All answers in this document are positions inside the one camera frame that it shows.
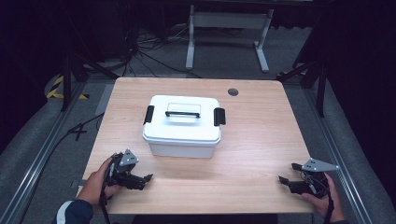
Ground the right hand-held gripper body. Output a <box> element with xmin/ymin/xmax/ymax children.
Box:
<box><xmin>288</xmin><ymin>158</ymin><xmax>340</xmax><ymax>198</ymax></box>

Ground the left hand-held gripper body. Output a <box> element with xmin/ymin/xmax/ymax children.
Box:
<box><xmin>106</xmin><ymin>148</ymin><xmax>147</xmax><ymax>189</ymax></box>

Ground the white lidded storage box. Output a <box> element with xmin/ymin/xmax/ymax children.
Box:
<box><xmin>142</xmin><ymin>94</ymin><xmax>227</xmax><ymax>159</ymax></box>

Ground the person's right hand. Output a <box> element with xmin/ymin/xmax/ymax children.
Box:
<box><xmin>300</xmin><ymin>172</ymin><xmax>347</xmax><ymax>224</ymax></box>

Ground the person's left hand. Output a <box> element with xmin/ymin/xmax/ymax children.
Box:
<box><xmin>77</xmin><ymin>151</ymin><xmax>123</xmax><ymax>206</ymax></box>

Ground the person's dark lap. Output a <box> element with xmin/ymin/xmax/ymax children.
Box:
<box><xmin>132</xmin><ymin>213</ymin><xmax>278</xmax><ymax>224</ymax></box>

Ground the black tripod stand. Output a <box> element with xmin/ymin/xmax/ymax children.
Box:
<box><xmin>276</xmin><ymin>57</ymin><xmax>329</xmax><ymax>119</ymax></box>
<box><xmin>60</xmin><ymin>50</ymin><xmax>120</xmax><ymax>112</ymax></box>

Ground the yellow black hazard tape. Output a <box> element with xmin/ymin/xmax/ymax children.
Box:
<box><xmin>46</xmin><ymin>75</ymin><xmax>90</xmax><ymax>101</ymax></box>

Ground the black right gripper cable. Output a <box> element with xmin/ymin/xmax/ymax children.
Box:
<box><xmin>323</xmin><ymin>193</ymin><xmax>335</xmax><ymax>224</ymax></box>

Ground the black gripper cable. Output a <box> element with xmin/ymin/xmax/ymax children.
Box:
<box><xmin>323</xmin><ymin>193</ymin><xmax>335</xmax><ymax>224</ymax></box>
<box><xmin>99</xmin><ymin>182</ymin><xmax>112</xmax><ymax>224</ymax></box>

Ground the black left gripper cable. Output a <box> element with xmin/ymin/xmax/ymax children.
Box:
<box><xmin>99</xmin><ymin>182</ymin><xmax>112</xmax><ymax>224</ymax></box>

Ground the aluminium floor rail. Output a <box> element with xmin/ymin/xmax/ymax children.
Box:
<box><xmin>302</xmin><ymin>87</ymin><xmax>375</xmax><ymax>224</ymax></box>
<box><xmin>0</xmin><ymin>81</ymin><xmax>89</xmax><ymax>224</ymax></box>

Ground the black floor cable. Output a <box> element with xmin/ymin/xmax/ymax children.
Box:
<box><xmin>18</xmin><ymin>112</ymin><xmax>106</xmax><ymax>224</ymax></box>

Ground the bundle of black floor cables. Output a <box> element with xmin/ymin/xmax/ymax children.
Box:
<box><xmin>120</xmin><ymin>21</ymin><xmax>204</xmax><ymax>79</ymax></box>

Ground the white metal table frame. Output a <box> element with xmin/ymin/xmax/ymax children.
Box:
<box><xmin>185</xmin><ymin>4</ymin><xmax>276</xmax><ymax>74</ymax></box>

